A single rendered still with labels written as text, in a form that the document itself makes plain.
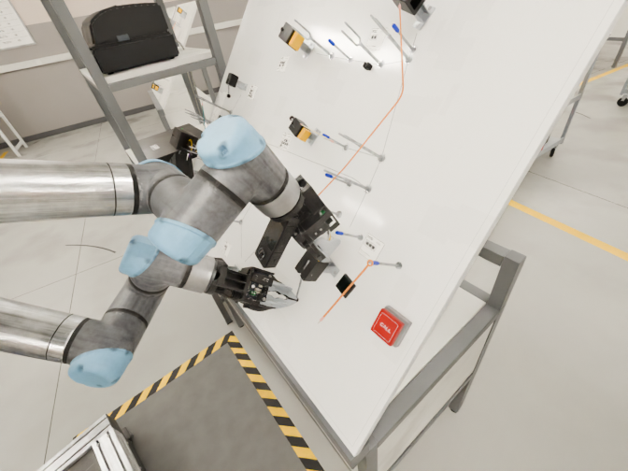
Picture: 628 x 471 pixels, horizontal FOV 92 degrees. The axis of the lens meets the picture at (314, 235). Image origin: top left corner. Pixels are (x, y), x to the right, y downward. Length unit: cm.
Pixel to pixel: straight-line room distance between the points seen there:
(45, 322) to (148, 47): 111
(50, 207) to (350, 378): 59
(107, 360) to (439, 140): 68
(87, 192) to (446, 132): 58
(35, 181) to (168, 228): 16
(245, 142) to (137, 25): 115
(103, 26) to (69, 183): 105
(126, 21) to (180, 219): 116
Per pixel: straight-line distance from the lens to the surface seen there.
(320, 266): 65
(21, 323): 65
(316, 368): 77
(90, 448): 186
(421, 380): 90
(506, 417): 182
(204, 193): 39
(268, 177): 41
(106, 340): 61
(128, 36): 148
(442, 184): 61
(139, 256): 59
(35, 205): 48
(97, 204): 49
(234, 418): 182
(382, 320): 60
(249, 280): 62
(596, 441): 193
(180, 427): 192
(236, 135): 38
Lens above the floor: 161
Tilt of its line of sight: 39 degrees down
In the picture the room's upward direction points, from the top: 10 degrees counter-clockwise
